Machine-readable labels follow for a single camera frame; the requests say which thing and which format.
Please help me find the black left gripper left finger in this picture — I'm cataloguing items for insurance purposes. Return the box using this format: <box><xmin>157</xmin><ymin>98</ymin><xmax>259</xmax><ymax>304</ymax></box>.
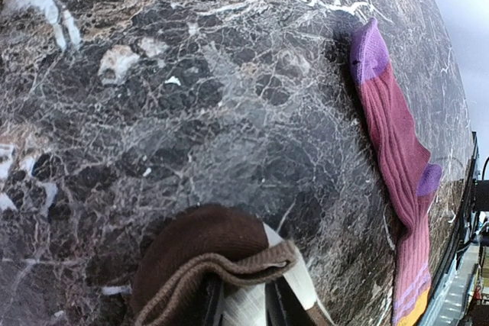
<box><xmin>202</xmin><ymin>276</ymin><xmax>224</xmax><ymax>326</ymax></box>

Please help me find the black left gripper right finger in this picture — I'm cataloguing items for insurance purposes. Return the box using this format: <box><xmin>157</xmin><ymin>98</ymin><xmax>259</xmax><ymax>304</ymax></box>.
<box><xmin>265</xmin><ymin>278</ymin><xmax>300</xmax><ymax>326</ymax></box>

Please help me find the brown and white sock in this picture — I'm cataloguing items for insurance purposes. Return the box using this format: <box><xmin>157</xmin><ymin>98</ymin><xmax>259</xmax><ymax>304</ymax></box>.
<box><xmin>131</xmin><ymin>204</ymin><xmax>332</xmax><ymax>325</ymax></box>

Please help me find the maroon purple orange sock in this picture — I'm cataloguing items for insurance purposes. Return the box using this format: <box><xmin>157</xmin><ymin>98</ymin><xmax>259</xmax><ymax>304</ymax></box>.
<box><xmin>350</xmin><ymin>18</ymin><xmax>442</xmax><ymax>325</ymax></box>

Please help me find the black front table rail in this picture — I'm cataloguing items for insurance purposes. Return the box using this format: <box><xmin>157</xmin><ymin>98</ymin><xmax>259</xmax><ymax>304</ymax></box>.
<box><xmin>418</xmin><ymin>132</ymin><xmax>488</xmax><ymax>325</ymax></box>

